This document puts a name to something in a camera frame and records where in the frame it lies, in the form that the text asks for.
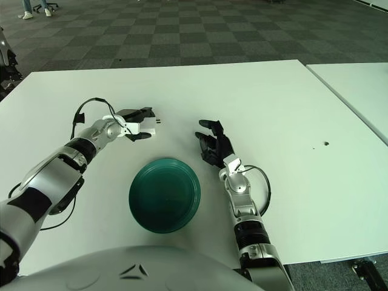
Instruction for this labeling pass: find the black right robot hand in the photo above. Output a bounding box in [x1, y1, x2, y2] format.
[195, 119, 245, 176]

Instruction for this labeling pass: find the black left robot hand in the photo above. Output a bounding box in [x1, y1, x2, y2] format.
[116, 106, 157, 142]

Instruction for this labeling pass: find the white charger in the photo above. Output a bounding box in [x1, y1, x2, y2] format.
[139, 116, 162, 138]

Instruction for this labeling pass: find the green plate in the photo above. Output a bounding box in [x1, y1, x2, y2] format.
[128, 156, 202, 234]

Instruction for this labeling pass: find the black office chair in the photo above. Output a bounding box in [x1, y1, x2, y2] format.
[0, 25, 24, 92]

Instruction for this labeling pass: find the black swivel chair base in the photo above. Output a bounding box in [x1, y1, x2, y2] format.
[32, 0, 60, 13]

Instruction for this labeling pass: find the person with white shoes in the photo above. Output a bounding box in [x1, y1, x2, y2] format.
[21, 0, 53, 20]

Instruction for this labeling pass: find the grey robot torso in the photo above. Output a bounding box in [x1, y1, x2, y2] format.
[15, 245, 261, 291]

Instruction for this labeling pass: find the black table foot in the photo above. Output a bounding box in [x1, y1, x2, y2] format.
[351, 259, 380, 281]

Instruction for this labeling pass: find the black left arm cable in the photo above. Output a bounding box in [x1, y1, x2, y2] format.
[72, 97, 128, 140]

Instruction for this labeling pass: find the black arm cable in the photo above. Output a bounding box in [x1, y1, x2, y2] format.
[72, 97, 128, 140]
[242, 165, 271, 216]

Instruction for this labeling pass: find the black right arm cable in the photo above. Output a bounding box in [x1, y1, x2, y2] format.
[242, 165, 271, 216]

